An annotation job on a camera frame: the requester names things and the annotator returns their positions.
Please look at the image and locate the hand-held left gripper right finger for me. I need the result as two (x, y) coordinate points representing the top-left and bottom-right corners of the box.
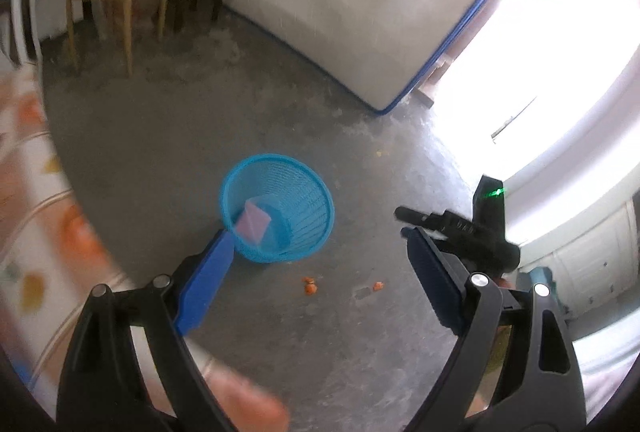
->
(405, 227), (587, 432)

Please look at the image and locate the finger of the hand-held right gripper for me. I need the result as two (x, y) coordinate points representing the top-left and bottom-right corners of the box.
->
(394, 206), (441, 231)

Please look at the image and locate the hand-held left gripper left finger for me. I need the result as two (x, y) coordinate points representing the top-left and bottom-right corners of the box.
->
(56, 228), (237, 432)

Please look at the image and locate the pink paper piece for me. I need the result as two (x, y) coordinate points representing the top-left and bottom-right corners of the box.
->
(232, 198), (273, 244)

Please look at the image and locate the blue mesh basket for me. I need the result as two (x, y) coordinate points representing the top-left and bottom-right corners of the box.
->
(220, 153), (335, 264)

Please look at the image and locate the white cabinet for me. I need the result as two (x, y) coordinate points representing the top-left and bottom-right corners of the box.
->
(520, 199), (640, 338)

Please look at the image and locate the leaf printed checked tablecloth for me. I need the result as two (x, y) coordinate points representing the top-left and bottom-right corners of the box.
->
(0, 62), (136, 413)

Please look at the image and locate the white mattress with blue edge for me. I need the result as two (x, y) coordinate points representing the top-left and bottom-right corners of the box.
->
(222, 0), (548, 115)

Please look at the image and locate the white chair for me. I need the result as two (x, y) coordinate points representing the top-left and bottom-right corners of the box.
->
(0, 0), (43, 64)

